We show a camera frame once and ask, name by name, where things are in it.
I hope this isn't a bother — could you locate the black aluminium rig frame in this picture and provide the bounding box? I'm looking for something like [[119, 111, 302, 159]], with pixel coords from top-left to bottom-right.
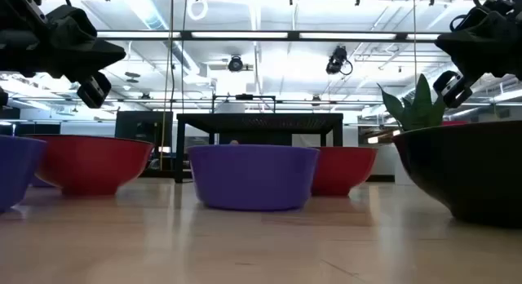
[[95, 29, 441, 43]]

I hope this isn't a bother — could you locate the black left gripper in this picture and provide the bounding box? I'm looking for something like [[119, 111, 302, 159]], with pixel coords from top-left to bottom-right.
[[0, 6, 126, 109]]

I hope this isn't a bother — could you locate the black overhead camera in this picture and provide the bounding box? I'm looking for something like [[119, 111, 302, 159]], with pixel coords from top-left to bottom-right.
[[325, 46, 354, 76]]

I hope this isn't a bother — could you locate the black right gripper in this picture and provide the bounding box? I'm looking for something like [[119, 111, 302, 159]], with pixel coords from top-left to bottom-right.
[[432, 9, 522, 109]]

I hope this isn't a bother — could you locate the black bowl with patterned inside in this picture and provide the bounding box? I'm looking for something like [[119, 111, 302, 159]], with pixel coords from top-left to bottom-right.
[[391, 120, 522, 229]]

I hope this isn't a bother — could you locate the black perforated metal shelf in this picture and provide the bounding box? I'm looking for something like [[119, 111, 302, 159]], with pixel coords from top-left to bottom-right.
[[175, 112, 344, 184]]

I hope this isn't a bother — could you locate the red bowl with floral inside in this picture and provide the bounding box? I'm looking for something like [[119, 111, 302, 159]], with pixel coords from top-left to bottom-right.
[[312, 146, 379, 197], [24, 133, 155, 197]]

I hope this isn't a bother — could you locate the green plant in white pot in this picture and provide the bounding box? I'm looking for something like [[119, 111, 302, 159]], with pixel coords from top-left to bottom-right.
[[377, 73, 448, 186]]

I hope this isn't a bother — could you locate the black monitor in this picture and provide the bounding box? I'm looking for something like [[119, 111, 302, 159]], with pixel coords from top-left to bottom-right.
[[114, 110, 175, 149]]

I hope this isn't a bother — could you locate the round black ceiling device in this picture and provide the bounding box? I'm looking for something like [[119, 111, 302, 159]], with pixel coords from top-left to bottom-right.
[[227, 55, 245, 73]]

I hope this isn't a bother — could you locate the white hanging ring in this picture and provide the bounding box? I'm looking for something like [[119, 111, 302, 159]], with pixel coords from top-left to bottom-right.
[[187, 0, 209, 22]]

